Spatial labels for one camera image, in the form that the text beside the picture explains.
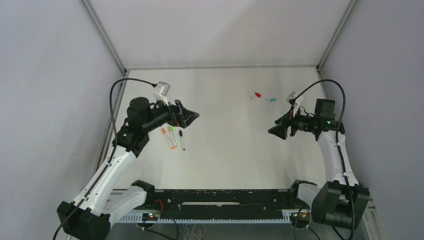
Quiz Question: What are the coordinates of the white pen orange tip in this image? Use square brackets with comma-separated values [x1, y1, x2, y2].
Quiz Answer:
[167, 125, 178, 148]

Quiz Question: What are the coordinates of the white pen peach end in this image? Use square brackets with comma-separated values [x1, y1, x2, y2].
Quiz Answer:
[164, 133, 175, 149]

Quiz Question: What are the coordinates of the white pen green end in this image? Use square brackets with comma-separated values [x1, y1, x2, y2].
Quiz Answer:
[173, 130, 179, 146]

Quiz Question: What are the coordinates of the white pen red tip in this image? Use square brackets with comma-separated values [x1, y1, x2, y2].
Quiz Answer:
[251, 96, 268, 101]

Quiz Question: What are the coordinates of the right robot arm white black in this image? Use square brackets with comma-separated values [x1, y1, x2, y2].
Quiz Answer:
[268, 98, 370, 230]

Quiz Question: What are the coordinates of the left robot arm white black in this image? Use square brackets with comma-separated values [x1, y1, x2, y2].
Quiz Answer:
[57, 97, 200, 240]

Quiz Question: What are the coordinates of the small circuit board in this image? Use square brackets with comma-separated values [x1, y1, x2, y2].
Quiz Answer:
[141, 212, 161, 222]

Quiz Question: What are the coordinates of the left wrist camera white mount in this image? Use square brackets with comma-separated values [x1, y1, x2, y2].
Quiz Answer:
[153, 81, 171, 106]

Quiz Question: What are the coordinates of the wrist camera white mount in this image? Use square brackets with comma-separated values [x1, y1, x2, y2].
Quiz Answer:
[153, 81, 171, 106]
[286, 91, 304, 117]

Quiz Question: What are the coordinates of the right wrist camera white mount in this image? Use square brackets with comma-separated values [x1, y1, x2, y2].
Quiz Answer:
[286, 91, 304, 117]

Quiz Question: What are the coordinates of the aluminium frame profile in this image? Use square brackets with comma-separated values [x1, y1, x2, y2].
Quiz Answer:
[91, 69, 130, 177]

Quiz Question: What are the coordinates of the left black camera cable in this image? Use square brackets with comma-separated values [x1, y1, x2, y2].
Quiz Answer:
[52, 78, 158, 240]

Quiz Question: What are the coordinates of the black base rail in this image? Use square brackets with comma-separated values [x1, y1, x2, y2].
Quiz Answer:
[136, 189, 310, 222]

